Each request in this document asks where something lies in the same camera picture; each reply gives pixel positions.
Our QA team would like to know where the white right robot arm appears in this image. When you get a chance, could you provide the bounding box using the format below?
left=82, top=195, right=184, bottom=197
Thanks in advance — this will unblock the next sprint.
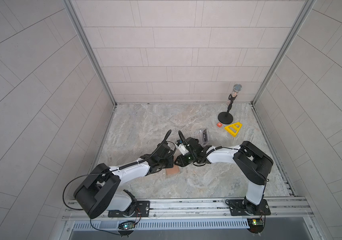
left=174, top=138, right=274, bottom=207

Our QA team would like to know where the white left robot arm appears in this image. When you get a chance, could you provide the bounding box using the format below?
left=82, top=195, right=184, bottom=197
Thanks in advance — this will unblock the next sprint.
left=73, top=141, right=176, bottom=219

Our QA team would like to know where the clear acrylic card stand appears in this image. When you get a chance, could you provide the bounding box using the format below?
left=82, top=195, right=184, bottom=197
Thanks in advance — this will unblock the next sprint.
left=197, top=129, right=209, bottom=144

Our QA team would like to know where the black card in stand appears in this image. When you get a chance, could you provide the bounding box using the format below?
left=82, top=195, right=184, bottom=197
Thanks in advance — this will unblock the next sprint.
left=202, top=129, right=209, bottom=142

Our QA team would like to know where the yellow triangle block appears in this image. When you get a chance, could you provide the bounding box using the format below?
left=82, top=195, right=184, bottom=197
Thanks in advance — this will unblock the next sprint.
left=224, top=122, right=242, bottom=138

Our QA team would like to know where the black microphone stand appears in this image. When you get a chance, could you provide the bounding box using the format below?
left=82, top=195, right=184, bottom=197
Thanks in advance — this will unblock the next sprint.
left=218, top=84, right=242, bottom=125

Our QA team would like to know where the white ventilation grille strip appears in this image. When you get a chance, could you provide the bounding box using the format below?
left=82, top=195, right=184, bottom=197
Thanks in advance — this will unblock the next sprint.
left=73, top=219, right=250, bottom=231

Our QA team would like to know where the left green circuit board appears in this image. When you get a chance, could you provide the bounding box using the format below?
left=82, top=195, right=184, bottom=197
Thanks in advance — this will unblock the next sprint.
left=118, top=221, right=136, bottom=231

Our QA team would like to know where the right circuit board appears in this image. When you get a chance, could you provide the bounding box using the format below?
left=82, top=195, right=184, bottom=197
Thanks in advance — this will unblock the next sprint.
left=247, top=218, right=264, bottom=234

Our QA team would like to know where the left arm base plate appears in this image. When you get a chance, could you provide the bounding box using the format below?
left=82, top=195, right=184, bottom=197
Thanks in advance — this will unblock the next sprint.
left=108, top=201, right=151, bottom=218

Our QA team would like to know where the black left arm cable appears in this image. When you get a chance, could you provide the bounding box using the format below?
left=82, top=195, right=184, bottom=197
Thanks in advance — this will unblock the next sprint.
left=62, top=173, right=100, bottom=211

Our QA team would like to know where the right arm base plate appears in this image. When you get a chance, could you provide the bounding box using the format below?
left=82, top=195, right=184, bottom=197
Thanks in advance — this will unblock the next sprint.
left=225, top=198, right=271, bottom=216

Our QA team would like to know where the aluminium mounting rail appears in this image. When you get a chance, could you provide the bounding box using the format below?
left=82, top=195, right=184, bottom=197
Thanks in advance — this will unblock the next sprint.
left=61, top=196, right=314, bottom=222

